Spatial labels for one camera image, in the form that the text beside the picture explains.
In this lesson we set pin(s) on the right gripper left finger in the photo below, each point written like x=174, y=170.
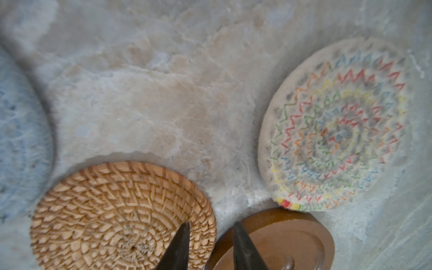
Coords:
x=176, y=256

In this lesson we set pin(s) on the multicolour knitted round coaster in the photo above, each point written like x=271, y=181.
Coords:
x=335, y=124

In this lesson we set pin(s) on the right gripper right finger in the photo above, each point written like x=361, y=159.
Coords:
x=246, y=256

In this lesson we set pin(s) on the blue knitted round coaster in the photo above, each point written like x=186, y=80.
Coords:
x=27, y=147

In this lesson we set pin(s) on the woven rattan round coaster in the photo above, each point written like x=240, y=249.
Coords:
x=120, y=216

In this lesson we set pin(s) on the right brown wooden round coaster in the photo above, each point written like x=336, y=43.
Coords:
x=285, y=239

